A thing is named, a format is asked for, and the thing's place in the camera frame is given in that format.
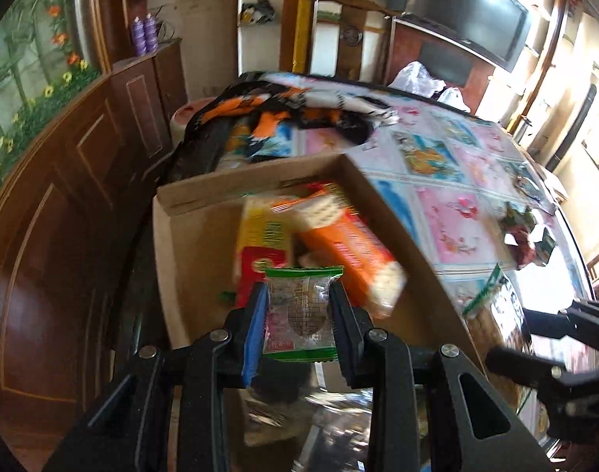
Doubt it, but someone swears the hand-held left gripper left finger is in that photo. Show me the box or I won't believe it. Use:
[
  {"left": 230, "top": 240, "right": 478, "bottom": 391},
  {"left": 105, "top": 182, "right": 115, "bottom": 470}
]
[{"left": 41, "top": 280, "right": 271, "bottom": 472}]

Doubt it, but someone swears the orange cracker packet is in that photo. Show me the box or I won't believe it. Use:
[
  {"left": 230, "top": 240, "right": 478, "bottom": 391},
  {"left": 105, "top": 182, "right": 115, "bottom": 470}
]
[{"left": 272, "top": 184, "right": 408, "bottom": 320}]

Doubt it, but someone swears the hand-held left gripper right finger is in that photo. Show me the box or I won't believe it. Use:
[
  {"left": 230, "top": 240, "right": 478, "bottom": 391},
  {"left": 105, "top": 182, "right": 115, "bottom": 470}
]
[{"left": 328, "top": 279, "right": 546, "bottom": 472}]

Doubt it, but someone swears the flower mural panel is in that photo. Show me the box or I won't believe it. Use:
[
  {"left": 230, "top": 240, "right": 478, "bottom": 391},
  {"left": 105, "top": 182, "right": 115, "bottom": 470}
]
[{"left": 0, "top": 0, "right": 104, "bottom": 197}]

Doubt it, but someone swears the white plastic bag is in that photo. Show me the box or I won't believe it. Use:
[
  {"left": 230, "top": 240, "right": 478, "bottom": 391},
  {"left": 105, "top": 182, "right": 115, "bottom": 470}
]
[
  {"left": 437, "top": 87, "right": 472, "bottom": 113},
  {"left": 390, "top": 61, "right": 448, "bottom": 99}
]

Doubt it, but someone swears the wooden chair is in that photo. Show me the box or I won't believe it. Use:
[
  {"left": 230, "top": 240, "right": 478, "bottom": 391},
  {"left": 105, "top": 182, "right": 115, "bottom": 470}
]
[{"left": 299, "top": 0, "right": 399, "bottom": 79}]

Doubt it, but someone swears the wooden side cabinet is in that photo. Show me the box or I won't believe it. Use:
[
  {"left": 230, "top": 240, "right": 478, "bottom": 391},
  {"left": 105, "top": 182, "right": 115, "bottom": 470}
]
[{"left": 110, "top": 39, "right": 189, "bottom": 168}]

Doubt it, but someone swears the green-edged cracker packet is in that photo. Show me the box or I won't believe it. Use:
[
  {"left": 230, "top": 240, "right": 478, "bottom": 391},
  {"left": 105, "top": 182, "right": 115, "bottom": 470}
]
[{"left": 461, "top": 263, "right": 536, "bottom": 404}]

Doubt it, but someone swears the pile of small mixed sweets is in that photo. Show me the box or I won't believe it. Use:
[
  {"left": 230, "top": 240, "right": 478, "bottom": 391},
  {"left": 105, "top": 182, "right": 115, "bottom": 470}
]
[{"left": 496, "top": 201, "right": 558, "bottom": 271}]

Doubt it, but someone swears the orange and black cloth bag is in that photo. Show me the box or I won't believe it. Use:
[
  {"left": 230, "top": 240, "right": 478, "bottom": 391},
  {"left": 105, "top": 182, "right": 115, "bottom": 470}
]
[{"left": 164, "top": 71, "right": 401, "bottom": 183}]

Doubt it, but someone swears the small dark clutter heap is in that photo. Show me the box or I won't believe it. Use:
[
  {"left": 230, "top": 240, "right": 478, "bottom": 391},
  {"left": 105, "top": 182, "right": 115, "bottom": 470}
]
[{"left": 239, "top": 0, "right": 278, "bottom": 24}]

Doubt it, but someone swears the yellow cracker packet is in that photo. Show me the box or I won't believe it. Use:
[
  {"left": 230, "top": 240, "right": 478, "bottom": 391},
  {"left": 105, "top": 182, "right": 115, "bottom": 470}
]
[{"left": 233, "top": 195, "right": 300, "bottom": 310}]

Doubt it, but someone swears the long wooden wall cabinet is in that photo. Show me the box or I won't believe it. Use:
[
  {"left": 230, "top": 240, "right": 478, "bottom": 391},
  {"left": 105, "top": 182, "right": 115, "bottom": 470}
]
[{"left": 0, "top": 74, "right": 177, "bottom": 453}]

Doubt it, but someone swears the cardboard box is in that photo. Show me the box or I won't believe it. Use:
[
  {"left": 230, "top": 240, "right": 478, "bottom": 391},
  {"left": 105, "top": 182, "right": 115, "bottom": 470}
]
[{"left": 151, "top": 154, "right": 487, "bottom": 472}]

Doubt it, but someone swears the floral printed tablecloth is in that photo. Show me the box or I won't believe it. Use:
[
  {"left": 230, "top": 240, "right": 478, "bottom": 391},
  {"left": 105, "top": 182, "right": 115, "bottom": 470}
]
[{"left": 216, "top": 71, "right": 595, "bottom": 448}]

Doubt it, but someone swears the black flat television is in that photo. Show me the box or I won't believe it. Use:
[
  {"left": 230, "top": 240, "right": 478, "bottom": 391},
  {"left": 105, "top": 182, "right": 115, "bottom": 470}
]
[{"left": 393, "top": 0, "right": 533, "bottom": 74}]

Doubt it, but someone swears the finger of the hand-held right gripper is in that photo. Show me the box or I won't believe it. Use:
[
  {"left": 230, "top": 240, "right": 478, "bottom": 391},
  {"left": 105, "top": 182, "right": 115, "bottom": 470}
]
[
  {"left": 522, "top": 300, "right": 599, "bottom": 342},
  {"left": 485, "top": 345, "right": 570, "bottom": 396}
]

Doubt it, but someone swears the green-edged clear snack packet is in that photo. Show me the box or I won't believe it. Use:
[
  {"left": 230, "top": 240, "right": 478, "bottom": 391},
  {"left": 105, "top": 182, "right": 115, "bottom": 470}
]
[{"left": 263, "top": 265, "right": 345, "bottom": 363}]

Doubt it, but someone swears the red-brown television cabinet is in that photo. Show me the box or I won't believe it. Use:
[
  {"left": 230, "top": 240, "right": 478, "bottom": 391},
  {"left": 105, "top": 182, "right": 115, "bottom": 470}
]
[{"left": 385, "top": 15, "right": 477, "bottom": 89}]

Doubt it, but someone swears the round pink container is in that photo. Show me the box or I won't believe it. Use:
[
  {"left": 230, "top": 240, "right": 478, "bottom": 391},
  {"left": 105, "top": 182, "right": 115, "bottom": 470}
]
[{"left": 171, "top": 97, "right": 222, "bottom": 146}]

